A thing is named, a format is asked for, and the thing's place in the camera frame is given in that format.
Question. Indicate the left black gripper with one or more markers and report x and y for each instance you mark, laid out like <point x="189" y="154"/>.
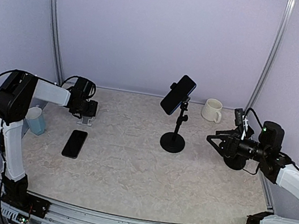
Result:
<point x="92" y="109"/>

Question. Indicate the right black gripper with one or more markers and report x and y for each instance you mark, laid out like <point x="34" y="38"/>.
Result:
<point x="231" y="141"/>

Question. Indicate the silver folding phone stand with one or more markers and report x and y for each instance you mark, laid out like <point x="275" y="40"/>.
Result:
<point x="87" y="120"/>

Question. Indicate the black phone red case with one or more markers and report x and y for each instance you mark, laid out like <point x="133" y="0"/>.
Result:
<point x="74" y="144"/>

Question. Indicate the black tall phone stand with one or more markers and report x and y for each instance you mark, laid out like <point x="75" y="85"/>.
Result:
<point x="173" y="142"/>

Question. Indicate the blue phone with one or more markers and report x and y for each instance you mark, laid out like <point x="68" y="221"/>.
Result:
<point x="178" y="94"/>

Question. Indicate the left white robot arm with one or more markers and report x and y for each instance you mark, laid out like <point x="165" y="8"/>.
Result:
<point x="16" y="93"/>

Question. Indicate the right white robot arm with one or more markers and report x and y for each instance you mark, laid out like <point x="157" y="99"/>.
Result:
<point x="276" y="166"/>

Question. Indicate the cream ceramic mug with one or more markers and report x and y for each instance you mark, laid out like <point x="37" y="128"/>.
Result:
<point x="211" y="111"/>

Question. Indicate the light blue mug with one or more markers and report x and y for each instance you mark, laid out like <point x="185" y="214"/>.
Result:
<point x="35" y="120"/>

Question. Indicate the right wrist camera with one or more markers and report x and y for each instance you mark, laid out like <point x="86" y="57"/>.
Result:
<point x="241" y="123"/>

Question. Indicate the right aluminium frame post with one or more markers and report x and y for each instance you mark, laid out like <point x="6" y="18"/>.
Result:
<point x="273" y="52"/>

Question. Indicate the aluminium frame post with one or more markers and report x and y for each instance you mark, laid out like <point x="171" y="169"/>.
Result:
<point x="273" y="52"/>
<point x="55" y="41"/>

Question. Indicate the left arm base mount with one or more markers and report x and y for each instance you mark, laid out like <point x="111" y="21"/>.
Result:
<point x="15" y="194"/>

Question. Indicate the left aluminium frame post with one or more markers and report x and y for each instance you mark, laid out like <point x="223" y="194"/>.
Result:
<point x="55" y="41"/>

